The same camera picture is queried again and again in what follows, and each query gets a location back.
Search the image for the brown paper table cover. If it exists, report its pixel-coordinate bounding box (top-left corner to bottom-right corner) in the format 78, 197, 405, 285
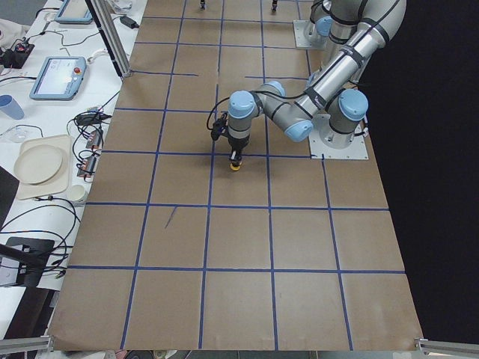
49, 1, 421, 351

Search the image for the yellow push button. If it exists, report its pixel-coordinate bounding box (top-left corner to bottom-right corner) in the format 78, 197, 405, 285
230, 161, 242, 171

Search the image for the black power adapter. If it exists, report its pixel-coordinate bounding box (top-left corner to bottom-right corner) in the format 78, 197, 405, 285
120, 16, 139, 29

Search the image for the beige tray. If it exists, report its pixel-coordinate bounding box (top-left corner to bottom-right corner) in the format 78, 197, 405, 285
13, 135, 72, 200

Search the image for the aluminium frame post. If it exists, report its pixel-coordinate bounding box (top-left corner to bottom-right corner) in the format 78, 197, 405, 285
85, 0, 131, 79

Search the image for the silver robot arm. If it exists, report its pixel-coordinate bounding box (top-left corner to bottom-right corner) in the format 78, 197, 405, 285
305, 0, 333, 50
211, 1, 406, 170

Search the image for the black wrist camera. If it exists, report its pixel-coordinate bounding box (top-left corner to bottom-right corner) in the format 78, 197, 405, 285
210, 113, 228, 141

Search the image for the near blue teach pendant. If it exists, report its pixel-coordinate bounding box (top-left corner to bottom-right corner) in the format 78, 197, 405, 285
29, 57, 87, 101

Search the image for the black stand base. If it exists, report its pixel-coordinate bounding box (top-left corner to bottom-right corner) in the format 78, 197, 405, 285
1, 236, 55, 287

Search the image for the beige round plate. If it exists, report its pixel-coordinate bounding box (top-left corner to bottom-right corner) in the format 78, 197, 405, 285
13, 144, 63, 184

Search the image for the blue plastic cup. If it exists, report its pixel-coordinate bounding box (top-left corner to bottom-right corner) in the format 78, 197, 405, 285
0, 95, 25, 120

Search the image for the blue teach pendant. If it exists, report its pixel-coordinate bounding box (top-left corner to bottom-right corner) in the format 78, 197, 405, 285
29, 57, 87, 101
55, 0, 93, 25

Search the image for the white paper cup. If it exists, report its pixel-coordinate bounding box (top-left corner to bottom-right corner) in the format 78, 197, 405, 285
67, 185, 88, 206

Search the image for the far blue teach pendant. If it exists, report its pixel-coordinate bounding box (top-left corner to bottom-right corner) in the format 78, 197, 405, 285
55, 0, 93, 25

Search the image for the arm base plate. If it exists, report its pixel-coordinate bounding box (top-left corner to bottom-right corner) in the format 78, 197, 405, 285
293, 16, 332, 50
308, 114, 369, 160

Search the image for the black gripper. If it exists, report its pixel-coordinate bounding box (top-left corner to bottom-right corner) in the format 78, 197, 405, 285
228, 136, 249, 162

